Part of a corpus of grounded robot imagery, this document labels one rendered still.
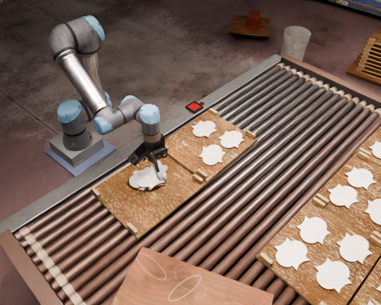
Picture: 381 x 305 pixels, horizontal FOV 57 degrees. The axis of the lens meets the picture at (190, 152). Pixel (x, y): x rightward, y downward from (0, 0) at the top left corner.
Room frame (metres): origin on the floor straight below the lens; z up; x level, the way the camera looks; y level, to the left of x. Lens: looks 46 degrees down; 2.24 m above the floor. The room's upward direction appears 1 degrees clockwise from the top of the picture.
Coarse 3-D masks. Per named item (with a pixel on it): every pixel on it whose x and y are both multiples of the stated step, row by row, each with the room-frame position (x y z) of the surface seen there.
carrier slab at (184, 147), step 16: (208, 112) 1.59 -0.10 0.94; (192, 128) 1.44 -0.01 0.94; (224, 128) 1.45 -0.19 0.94; (176, 144) 1.32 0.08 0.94; (192, 144) 1.32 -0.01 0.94; (208, 144) 1.32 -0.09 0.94; (240, 144) 1.33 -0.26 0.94; (176, 160) 1.21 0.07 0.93; (192, 160) 1.20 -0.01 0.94; (224, 160) 1.21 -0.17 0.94; (208, 176) 1.10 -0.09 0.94
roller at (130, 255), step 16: (304, 112) 1.62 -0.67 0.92; (288, 128) 1.48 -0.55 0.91; (272, 144) 1.36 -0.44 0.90; (224, 176) 1.12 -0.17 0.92; (208, 192) 1.02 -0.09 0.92; (192, 208) 0.93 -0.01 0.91; (176, 224) 0.86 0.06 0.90; (144, 240) 0.76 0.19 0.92; (128, 256) 0.69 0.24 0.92; (112, 272) 0.62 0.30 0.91; (96, 288) 0.56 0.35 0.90
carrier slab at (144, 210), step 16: (144, 160) 1.20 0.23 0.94; (160, 160) 1.20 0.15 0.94; (112, 176) 1.09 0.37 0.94; (128, 176) 1.09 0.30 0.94; (176, 176) 1.10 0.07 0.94; (112, 192) 0.99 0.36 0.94; (128, 192) 0.99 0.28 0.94; (144, 192) 1.00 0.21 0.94; (160, 192) 1.00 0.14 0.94; (176, 192) 1.00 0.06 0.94; (192, 192) 1.00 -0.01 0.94; (112, 208) 0.91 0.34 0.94; (128, 208) 0.91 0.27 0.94; (144, 208) 0.91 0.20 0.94; (160, 208) 0.91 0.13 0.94; (176, 208) 0.92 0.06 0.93; (144, 224) 0.83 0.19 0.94
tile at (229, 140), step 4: (228, 132) 1.41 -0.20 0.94; (232, 132) 1.41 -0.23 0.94; (236, 132) 1.41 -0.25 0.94; (224, 136) 1.37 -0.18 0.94; (228, 136) 1.38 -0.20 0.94; (232, 136) 1.38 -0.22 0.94; (236, 136) 1.38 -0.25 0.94; (240, 136) 1.38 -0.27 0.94; (224, 140) 1.34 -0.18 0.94; (228, 140) 1.34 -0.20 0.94; (232, 140) 1.34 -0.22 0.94; (236, 140) 1.34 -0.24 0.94; (240, 140) 1.34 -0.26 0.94; (244, 140) 1.35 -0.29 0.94; (224, 144) 1.31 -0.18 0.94; (228, 144) 1.32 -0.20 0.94; (232, 144) 1.32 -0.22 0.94; (236, 144) 1.32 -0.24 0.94; (228, 148) 1.29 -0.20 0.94; (236, 148) 1.29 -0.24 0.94
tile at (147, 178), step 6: (150, 168) 1.12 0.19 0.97; (144, 174) 1.08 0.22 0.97; (150, 174) 1.08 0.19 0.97; (162, 174) 1.08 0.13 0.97; (138, 180) 1.04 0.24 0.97; (144, 180) 1.04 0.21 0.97; (150, 180) 1.04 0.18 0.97; (156, 180) 1.04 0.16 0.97; (162, 180) 1.04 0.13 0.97; (144, 186) 1.01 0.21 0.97; (150, 186) 1.01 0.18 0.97
